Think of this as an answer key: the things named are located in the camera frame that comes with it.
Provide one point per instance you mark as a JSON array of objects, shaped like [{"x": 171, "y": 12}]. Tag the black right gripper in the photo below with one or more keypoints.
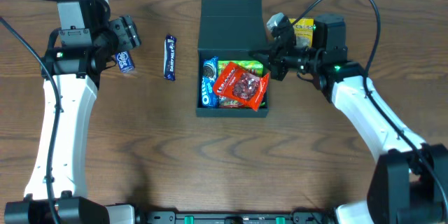
[{"x": 278, "y": 57}]

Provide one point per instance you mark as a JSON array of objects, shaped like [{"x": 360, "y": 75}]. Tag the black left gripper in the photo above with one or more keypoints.
[{"x": 127, "y": 33}]

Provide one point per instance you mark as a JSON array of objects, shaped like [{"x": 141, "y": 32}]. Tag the green Haribo gummy bag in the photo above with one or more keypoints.
[{"x": 253, "y": 66}]

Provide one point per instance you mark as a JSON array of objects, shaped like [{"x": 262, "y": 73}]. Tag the red candy bag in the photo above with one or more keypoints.
[{"x": 238, "y": 83}]

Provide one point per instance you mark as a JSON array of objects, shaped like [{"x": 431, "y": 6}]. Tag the dark blue Dairy Milk bar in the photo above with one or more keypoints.
[{"x": 169, "y": 57}]

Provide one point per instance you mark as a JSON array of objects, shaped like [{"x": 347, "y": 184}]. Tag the yellow candy bag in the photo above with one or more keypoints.
[{"x": 304, "y": 30}]

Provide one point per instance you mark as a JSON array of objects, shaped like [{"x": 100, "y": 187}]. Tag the blue Oreo cookie pack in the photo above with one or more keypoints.
[{"x": 209, "y": 77}]

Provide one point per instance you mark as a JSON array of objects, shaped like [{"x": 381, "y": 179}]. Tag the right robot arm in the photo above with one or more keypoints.
[{"x": 409, "y": 184}]

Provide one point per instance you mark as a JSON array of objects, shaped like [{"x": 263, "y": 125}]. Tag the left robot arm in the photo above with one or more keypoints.
[{"x": 79, "y": 50}]

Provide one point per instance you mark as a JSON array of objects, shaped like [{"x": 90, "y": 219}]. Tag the small blue Eclipse mint pack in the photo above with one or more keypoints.
[{"x": 125, "y": 62}]

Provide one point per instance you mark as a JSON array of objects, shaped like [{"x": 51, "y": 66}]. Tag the dark green open gift box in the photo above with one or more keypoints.
[{"x": 229, "y": 29}]

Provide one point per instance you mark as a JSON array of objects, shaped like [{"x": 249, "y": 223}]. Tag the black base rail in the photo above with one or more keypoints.
[{"x": 296, "y": 217}]

